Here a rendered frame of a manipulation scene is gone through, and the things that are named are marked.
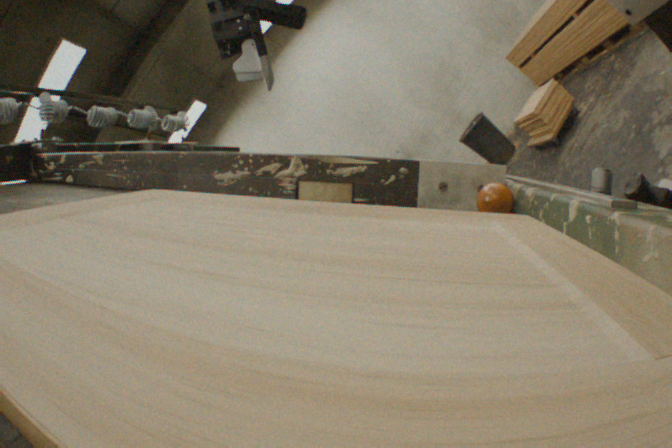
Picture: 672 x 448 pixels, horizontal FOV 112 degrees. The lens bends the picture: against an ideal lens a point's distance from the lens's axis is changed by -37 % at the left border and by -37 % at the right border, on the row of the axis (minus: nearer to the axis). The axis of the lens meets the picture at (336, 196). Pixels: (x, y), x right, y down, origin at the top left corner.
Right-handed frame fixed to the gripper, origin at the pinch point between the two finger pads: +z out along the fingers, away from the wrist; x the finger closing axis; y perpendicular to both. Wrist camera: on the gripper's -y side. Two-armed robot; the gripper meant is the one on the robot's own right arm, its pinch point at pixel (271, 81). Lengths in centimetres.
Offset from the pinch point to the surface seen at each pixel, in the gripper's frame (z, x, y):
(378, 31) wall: -224, -443, -218
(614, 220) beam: 29, 38, -16
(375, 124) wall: -77, -458, -161
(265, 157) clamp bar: 12.0, 1.7, 4.4
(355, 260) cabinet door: 25.4, 34.6, 1.0
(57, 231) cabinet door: 17.7, 31.8, 20.8
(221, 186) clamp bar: 13.6, -1.4, 12.6
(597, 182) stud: 28.4, 29.7, -24.9
